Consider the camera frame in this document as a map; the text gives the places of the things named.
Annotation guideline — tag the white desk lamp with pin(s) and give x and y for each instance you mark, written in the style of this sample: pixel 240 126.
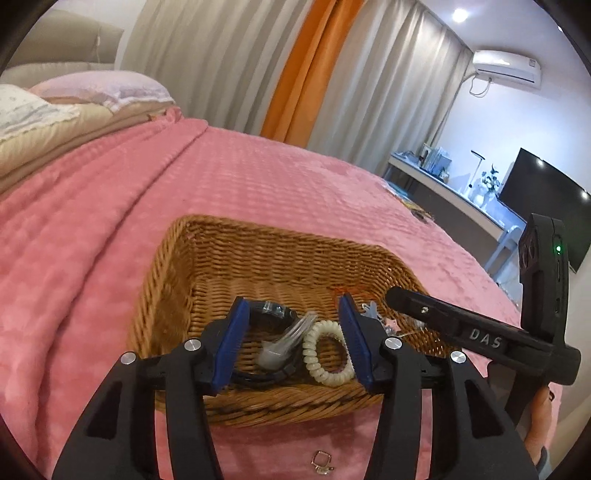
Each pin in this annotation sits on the white desk lamp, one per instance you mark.
pixel 475 168

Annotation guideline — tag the white air conditioner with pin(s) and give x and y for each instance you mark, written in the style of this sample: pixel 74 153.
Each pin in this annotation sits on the white air conditioner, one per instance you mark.
pixel 505 64

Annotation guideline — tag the pink fleece blanket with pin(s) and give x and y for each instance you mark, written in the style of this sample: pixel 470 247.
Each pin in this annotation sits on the pink fleece blanket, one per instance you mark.
pixel 115 230

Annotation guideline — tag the beige folded quilt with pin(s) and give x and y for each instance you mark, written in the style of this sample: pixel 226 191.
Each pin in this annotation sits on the beige folded quilt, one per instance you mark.
pixel 60 134

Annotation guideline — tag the light blue chair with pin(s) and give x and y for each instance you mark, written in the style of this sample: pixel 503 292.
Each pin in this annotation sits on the light blue chair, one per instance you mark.
pixel 505 249

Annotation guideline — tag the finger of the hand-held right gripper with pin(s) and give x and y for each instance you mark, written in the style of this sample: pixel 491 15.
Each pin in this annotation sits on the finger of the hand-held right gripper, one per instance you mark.
pixel 420 310

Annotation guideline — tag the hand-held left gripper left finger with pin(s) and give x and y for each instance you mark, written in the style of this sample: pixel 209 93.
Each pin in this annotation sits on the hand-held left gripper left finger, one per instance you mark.
pixel 228 346

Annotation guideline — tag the black flat television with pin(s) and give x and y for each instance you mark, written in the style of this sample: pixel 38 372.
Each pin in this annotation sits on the black flat television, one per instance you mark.
pixel 549 203

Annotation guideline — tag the keys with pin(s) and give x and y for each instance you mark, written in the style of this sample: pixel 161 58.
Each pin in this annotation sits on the keys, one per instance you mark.
pixel 376 314

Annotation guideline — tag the lavender pillow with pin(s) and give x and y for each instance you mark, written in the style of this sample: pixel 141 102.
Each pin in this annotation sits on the lavender pillow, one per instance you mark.
pixel 106 87

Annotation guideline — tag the beige padded headboard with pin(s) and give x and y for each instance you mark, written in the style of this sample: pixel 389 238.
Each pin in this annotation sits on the beige padded headboard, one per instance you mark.
pixel 60 46

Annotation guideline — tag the books on bed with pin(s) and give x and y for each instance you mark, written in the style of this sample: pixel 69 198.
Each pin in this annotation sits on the books on bed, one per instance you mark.
pixel 411 203

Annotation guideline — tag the brown wicker basket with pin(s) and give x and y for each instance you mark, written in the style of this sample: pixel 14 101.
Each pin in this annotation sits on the brown wicker basket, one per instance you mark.
pixel 277 258

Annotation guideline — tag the grey curtain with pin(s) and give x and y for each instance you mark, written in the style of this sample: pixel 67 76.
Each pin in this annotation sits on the grey curtain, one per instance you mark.
pixel 392 78

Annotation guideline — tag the orange curtain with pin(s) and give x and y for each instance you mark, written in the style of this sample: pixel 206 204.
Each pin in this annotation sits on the orange curtain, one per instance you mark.
pixel 300 78

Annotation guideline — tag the black wrist watch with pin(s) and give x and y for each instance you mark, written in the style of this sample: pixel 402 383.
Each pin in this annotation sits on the black wrist watch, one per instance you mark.
pixel 272 311

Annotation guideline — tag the person's right hand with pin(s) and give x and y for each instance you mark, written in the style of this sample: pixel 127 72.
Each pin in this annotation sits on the person's right hand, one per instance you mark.
pixel 539 424

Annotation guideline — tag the white floral pillow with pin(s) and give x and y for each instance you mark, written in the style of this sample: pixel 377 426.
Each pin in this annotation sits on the white floral pillow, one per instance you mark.
pixel 32 110

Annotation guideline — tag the translucent blue hair clip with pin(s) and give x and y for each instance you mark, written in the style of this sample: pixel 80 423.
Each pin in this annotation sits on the translucent blue hair clip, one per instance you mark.
pixel 281 344

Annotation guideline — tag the white desk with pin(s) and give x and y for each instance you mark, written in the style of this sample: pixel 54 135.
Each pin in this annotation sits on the white desk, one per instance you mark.
pixel 443 189

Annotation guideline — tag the white vase with flowers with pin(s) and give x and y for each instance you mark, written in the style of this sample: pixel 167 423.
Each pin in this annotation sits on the white vase with flowers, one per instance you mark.
pixel 489 184

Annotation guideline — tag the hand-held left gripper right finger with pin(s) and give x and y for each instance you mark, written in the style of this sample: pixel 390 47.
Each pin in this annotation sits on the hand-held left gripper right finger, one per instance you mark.
pixel 356 346

